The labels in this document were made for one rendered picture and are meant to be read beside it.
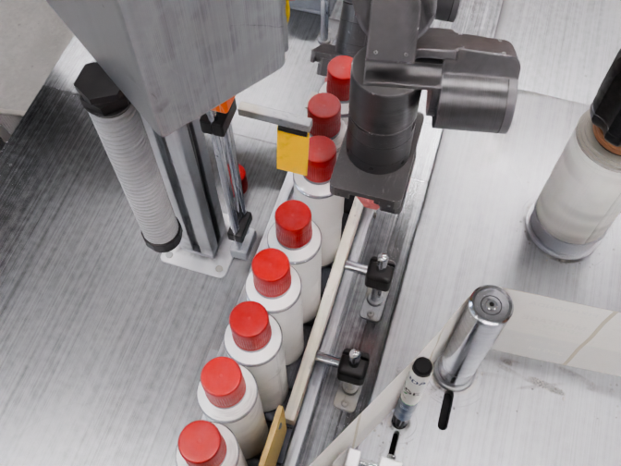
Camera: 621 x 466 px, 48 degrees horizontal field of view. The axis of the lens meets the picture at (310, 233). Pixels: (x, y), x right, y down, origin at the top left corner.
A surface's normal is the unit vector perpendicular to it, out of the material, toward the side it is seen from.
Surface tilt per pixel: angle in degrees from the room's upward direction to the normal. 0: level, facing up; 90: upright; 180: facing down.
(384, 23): 63
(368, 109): 90
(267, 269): 3
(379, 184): 1
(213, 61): 90
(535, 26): 0
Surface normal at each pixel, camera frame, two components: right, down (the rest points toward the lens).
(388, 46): -0.11, 0.56
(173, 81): 0.62, 0.69
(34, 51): 0.00, -0.48
